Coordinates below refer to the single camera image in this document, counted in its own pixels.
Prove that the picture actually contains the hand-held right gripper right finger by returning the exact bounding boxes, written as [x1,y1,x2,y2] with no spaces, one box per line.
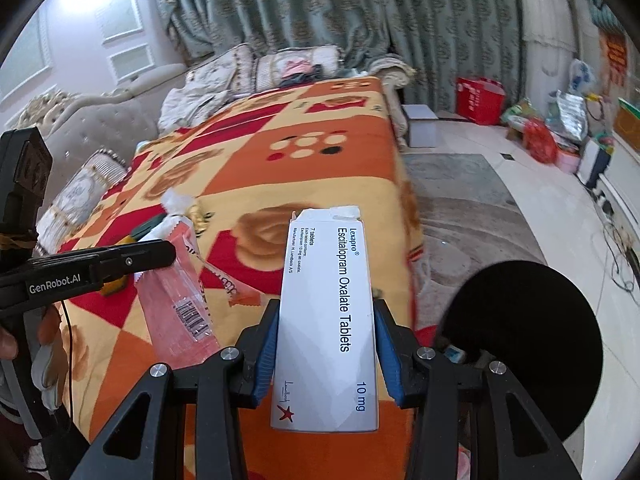
[374,299,583,480]

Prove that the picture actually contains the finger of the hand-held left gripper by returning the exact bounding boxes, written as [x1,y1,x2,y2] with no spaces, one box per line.
[95,239,179,287]

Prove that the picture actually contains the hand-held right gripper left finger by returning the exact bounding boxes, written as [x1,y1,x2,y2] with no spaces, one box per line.
[75,299,281,480]

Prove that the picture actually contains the clear pink wrapper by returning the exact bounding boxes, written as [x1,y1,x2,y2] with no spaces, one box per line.
[134,189,221,361]

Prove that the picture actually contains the white medicine box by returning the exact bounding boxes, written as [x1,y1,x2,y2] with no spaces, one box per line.
[270,205,379,433]

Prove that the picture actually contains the black round trash bin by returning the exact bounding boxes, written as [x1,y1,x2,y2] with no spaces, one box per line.
[435,247,603,443]

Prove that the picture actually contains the person's left hand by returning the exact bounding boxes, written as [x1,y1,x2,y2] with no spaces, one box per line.
[0,305,63,361]

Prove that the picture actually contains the yellow green sponge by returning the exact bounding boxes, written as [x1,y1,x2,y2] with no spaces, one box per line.
[102,214,167,297]

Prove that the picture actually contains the striped floral ruffled pillow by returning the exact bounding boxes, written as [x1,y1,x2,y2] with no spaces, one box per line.
[37,152,128,251]

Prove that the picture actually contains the torn pink sachet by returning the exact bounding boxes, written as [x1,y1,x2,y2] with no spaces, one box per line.
[189,242,263,307]

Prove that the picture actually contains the grey tufted headboard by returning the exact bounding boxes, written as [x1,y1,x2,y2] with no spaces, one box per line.
[10,62,187,161]

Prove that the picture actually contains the grey patterned rug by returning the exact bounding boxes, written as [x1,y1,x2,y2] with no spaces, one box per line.
[404,152,551,311]

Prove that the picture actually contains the pile of white bedding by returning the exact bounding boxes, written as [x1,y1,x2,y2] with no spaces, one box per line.
[159,44,257,132]

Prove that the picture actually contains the printed rose blanket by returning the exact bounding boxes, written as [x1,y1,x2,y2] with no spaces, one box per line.
[52,76,426,480]

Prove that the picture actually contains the floral pillow with gold trim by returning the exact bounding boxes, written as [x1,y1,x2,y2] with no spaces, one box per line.
[255,45,342,92]

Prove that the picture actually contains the white cube box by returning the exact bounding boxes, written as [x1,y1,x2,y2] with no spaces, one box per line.
[402,104,442,149]

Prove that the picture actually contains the pile of folded clothes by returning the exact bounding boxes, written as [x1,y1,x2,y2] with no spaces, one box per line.
[280,57,327,84]

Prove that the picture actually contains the red plastic bag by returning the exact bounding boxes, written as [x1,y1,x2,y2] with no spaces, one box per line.
[522,117,559,164]

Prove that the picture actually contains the pink box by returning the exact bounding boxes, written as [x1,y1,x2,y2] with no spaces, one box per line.
[557,147,582,174]

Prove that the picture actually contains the red paper bag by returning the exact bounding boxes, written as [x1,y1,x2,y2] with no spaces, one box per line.
[456,76,507,127]

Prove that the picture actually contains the green snack bag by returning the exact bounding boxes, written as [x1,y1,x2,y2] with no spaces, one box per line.
[501,100,532,129]

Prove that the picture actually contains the white boxy appliance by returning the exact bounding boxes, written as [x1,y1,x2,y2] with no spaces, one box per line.
[576,137,614,189]

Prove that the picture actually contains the white TV cabinet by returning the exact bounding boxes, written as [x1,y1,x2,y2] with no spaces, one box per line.
[595,125,640,306]

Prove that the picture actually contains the silver foil bag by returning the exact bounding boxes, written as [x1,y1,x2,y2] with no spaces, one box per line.
[547,90,589,144]

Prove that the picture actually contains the green patterned curtain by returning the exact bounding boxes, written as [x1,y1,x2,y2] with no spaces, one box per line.
[150,0,526,106]

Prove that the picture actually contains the brown box with green lid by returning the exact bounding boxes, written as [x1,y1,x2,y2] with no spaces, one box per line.
[615,97,640,137]

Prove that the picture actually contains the blue white plastic bag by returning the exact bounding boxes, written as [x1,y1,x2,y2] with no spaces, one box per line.
[567,57,597,99]

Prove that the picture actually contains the white standing air conditioner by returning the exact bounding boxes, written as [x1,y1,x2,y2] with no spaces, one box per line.
[520,0,582,107]

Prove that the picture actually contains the red hanging ornament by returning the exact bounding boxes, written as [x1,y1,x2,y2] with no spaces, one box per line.
[597,30,629,87]

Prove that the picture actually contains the black cable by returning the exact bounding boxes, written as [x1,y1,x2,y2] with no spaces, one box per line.
[61,300,77,428]

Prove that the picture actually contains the tangled floor cables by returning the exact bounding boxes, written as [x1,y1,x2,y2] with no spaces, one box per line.
[599,199,640,307]

